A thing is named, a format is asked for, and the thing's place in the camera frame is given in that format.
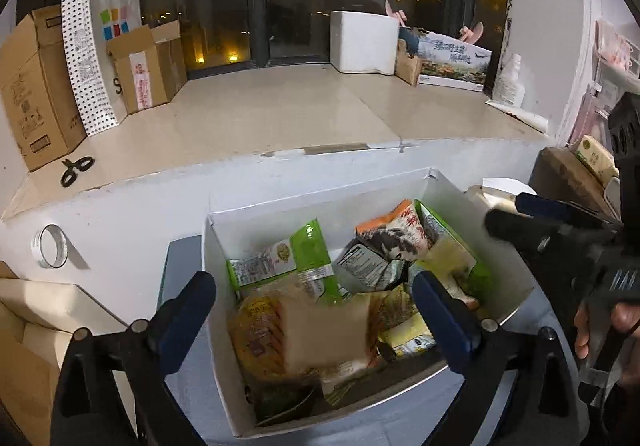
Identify beige orange-edged snack packet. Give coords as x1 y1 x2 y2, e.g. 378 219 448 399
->
279 295 374 377

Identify person's right hand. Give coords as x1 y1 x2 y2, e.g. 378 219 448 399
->
574 302 639 391

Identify wooden side table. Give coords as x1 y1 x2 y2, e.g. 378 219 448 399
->
528 147 620 219

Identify orange snack bag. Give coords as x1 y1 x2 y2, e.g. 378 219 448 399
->
356 199 433 262

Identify white spray bottle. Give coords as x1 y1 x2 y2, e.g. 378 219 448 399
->
492 54 525 108

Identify cream sofa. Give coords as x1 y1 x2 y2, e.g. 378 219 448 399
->
1 264 126 445

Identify green snack bag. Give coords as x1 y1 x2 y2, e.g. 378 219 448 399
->
226 219 342 304

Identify white tape roll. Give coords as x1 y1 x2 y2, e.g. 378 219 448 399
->
30 224 68 269

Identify white clear storage rack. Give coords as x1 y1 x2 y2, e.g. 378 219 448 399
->
567 20 639 150

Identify white storage box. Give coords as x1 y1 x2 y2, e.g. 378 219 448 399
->
203 169 534 438

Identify black scissors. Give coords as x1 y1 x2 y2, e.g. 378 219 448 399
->
60 155 96 188

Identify long printed landscape box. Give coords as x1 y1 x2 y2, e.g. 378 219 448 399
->
416 32 492 92

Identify small open cardboard box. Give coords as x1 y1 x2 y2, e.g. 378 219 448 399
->
106 21 186 114

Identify white styrofoam box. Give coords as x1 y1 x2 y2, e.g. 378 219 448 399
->
329 11 399 76

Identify large brown cardboard box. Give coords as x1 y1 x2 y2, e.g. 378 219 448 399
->
1 5 86 172

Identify white dotted paper bag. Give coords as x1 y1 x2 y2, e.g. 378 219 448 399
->
61 0 142 137

